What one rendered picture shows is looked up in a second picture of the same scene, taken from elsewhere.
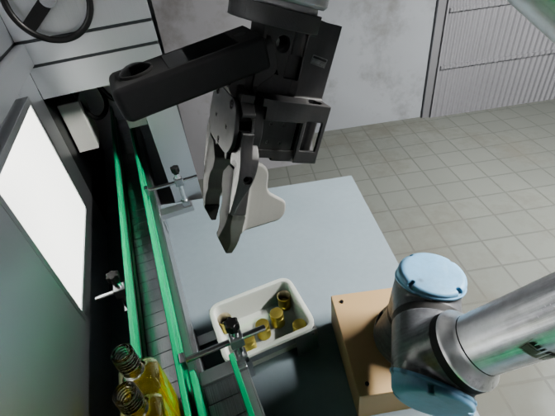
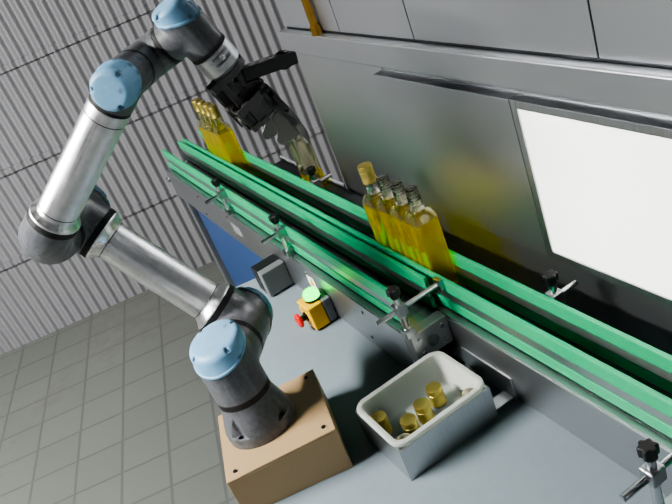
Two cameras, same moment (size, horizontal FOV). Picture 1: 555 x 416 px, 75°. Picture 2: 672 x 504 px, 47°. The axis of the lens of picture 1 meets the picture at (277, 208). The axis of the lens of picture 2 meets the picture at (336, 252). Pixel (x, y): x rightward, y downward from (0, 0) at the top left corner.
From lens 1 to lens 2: 175 cm
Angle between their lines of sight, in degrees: 115
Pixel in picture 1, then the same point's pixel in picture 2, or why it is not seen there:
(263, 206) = (269, 127)
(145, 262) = not seen: hidden behind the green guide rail
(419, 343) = (242, 295)
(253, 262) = not seen: outside the picture
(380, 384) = (295, 382)
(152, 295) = not seen: hidden behind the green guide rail
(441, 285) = (211, 328)
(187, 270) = (602, 473)
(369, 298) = (292, 442)
